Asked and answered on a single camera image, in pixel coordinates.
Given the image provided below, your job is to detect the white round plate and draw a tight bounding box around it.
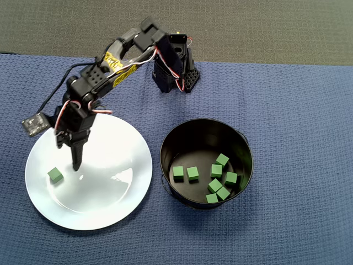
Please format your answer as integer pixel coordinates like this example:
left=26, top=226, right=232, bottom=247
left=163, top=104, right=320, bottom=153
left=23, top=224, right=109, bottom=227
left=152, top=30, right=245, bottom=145
left=24, top=112, right=153, bottom=231

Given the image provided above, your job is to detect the blue woven tablecloth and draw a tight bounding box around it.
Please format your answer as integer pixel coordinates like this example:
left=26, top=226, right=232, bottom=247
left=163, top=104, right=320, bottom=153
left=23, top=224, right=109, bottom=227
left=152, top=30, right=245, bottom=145
left=0, top=53, right=353, bottom=265

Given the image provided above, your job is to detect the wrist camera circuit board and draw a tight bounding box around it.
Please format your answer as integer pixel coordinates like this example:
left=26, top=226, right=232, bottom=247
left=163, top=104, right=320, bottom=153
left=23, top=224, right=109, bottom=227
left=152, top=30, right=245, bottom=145
left=22, top=112, right=52, bottom=137

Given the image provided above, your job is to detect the black metal bucket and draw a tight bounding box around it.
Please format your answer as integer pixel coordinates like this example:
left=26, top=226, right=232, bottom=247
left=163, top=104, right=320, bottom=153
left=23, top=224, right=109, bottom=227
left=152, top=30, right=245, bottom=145
left=159, top=118, right=254, bottom=210

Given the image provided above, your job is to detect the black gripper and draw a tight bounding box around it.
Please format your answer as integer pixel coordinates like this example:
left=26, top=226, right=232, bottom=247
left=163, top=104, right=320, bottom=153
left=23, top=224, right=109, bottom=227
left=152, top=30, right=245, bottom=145
left=54, top=103, right=98, bottom=172

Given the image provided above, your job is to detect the black camera cable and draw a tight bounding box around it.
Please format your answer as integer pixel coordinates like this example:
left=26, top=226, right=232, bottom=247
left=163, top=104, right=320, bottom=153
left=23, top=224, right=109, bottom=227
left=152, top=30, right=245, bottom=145
left=35, top=62, right=97, bottom=115

